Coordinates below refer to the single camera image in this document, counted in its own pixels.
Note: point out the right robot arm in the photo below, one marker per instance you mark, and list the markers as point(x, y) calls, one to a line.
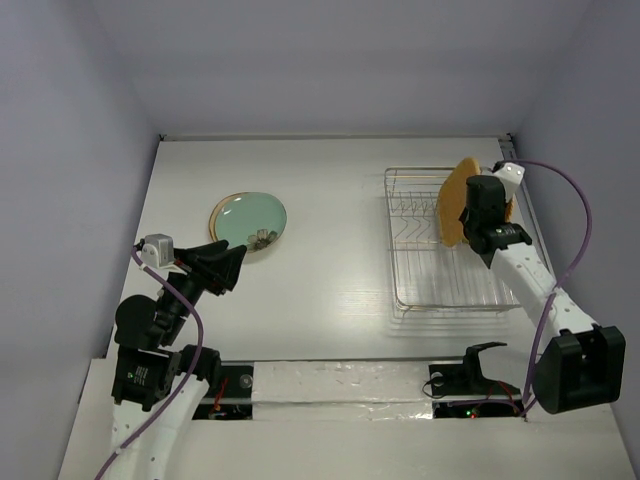
point(574, 362)

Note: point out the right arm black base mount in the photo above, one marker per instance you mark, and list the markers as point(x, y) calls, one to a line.
point(460, 377)

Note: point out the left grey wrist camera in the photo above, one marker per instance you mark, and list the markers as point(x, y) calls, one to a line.
point(157, 252)

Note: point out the beige bird pattern plate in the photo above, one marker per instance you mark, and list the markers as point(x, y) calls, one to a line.
point(212, 222)

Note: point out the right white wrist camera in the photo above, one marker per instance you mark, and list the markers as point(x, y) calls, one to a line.
point(511, 176)

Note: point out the white foam block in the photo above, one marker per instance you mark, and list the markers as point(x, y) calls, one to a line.
point(340, 391)

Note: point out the front yellow plate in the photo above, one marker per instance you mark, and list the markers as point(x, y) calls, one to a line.
point(452, 201)

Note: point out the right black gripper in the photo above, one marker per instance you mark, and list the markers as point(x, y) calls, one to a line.
point(485, 195)

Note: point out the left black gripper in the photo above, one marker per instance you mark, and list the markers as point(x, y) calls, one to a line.
point(224, 268)

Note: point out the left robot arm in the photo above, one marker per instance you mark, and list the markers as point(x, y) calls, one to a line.
point(163, 369)

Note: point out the green flower plate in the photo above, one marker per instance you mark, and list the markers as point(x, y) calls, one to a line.
point(248, 222)

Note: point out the wire dish rack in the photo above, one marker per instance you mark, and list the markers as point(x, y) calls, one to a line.
point(427, 275)

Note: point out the rear orange plate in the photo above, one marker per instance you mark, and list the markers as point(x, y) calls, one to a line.
point(509, 209)

